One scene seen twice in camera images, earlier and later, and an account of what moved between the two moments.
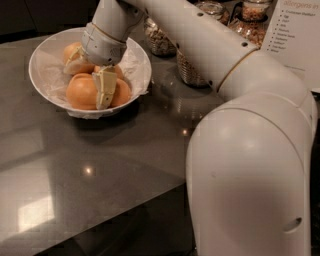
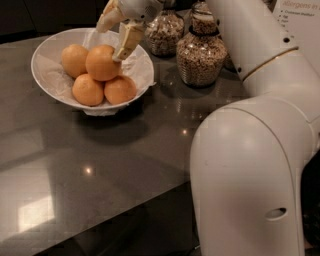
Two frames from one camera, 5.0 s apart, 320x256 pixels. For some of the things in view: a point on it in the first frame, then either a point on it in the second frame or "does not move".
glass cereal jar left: x=159 y=41 does not move
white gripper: x=101 y=47 to x=139 y=8
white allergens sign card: x=294 y=36 does not move
